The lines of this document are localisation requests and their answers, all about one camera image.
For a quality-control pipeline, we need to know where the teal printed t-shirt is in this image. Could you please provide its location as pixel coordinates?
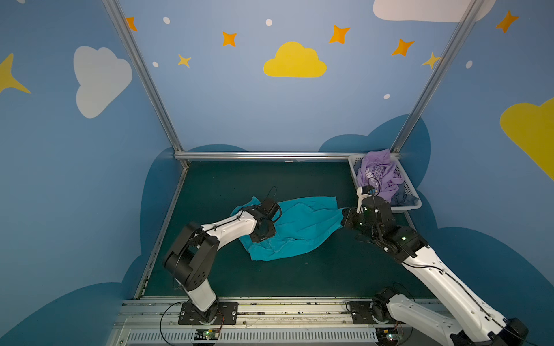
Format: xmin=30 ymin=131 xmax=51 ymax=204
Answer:
xmin=239 ymin=196 xmax=343 ymax=262

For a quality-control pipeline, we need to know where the white plastic laundry basket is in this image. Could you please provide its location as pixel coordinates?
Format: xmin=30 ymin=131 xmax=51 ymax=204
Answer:
xmin=348 ymin=149 xmax=422 ymax=213

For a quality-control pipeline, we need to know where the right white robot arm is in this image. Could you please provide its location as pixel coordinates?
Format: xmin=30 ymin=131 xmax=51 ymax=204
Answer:
xmin=341 ymin=195 xmax=529 ymax=345

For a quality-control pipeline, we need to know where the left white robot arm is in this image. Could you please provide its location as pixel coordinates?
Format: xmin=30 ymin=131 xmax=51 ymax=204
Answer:
xmin=163 ymin=198 xmax=282 ymax=324

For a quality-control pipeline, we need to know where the dark blue t-shirt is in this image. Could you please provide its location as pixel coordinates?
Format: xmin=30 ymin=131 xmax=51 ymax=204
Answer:
xmin=390 ymin=184 xmax=420 ymax=207

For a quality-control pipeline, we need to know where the purple t-shirt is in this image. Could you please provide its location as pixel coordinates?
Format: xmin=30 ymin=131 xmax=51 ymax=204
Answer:
xmin=356 ymin=149 xmax=404 ymax=202

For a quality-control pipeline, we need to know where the right green circuit board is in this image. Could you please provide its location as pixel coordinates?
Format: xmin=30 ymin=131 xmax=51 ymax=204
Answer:
xmin=375 ymin=329 xmax=400 ymax=346

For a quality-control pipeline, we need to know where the green circuit board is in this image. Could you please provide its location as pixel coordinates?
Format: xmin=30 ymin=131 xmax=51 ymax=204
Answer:
xmin=193 ymin=329 xmax=220 ymax=341
xmin=375 ymin=329 xmax=400 ymax=346

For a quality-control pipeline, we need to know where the left green circuit board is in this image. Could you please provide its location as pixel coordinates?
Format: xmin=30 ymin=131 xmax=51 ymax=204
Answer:
xmin=193 ymin=329 xmax=220 ymax=341

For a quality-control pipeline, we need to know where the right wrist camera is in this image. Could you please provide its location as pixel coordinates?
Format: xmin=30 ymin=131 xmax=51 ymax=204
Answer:
xmin=356 ymin=185 xmax=376 ymax=213

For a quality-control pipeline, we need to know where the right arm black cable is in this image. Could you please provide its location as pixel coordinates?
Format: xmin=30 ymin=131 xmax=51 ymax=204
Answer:
xmin=365 ymin=176 xmax=382 ymax=200

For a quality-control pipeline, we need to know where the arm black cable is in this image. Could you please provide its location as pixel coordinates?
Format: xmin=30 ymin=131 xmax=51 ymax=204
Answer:
xmin=159 ymin=301 xmax=187 ymax=346
xmin=365 ymin=176 xmax=382 ymax=200

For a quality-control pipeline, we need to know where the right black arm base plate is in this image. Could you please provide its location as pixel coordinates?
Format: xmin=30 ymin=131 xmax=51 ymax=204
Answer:
xmin=346 ymin=301 xmax=405 ymax=324

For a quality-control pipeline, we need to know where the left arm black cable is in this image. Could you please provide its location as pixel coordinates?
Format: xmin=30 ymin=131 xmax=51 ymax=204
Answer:
xmin=159 ymin=301 xmax=187 ymax=346

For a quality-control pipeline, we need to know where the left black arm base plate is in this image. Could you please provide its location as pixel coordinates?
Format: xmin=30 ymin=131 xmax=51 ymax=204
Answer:
xmin=177 ymin=300 xmax=239 ymax=326

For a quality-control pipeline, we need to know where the rear horizontal aluminium frame bar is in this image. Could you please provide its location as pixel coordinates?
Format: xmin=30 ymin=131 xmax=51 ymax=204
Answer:
xmin=174 ymin=151 xmax=401 ymax=163

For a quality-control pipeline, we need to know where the front aluminium rail base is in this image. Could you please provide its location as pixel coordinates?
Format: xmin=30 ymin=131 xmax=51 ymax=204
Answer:
xmin=105 ymin=296 xmax=482 ymax=346

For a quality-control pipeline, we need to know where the right aluminium frame post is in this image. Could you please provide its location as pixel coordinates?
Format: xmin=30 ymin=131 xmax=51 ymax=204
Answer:
xmin=390 ymin=0 xmax=486 ymax=154

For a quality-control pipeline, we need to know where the aluminium frame post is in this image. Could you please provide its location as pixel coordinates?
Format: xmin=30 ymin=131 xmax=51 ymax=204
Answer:
xmin=102 ymin=0 xmax=183 ymax=151
xmin=390 ymin=0 xmax=486 ymax=154

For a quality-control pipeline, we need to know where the left aluminium frame post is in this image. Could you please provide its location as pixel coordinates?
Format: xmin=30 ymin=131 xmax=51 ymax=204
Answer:
xmin=102 ymin=0 xmax=183 ymax=151

